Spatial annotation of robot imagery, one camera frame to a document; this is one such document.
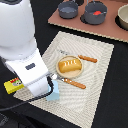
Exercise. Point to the grey cooking pot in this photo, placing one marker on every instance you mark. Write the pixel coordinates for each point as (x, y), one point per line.
(90, 8)

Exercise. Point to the woven beige placemat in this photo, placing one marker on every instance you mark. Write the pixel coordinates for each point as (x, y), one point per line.
(76, 107)

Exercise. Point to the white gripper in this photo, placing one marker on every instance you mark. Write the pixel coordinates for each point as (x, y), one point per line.
(32, 71)

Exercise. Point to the orange bread loaf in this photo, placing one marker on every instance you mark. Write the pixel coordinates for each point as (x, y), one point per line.
(69, 65)

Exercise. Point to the knife with orange handle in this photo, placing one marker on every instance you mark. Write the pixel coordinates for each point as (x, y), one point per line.
(80, 56)

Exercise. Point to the fork with orange handle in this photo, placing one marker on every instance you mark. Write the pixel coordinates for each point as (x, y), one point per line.
(66, 80)

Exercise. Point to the yellow butter box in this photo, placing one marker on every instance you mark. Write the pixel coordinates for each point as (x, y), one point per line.
(13, 85)

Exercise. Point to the brown stove top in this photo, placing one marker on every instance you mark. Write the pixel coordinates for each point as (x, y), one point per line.
(108, 28)

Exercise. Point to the red tomato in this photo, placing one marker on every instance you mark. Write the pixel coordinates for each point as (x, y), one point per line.
(96, 13)

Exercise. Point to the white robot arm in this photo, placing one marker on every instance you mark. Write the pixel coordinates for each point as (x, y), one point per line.
(18, 46)

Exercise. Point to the beige bowl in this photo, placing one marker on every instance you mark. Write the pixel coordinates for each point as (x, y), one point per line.
(123, 16)

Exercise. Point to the light blue cup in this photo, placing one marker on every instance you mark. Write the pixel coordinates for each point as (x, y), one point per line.
(55, 94)

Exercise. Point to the round wooden plate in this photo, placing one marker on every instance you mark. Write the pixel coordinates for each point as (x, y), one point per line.
(71, 74)

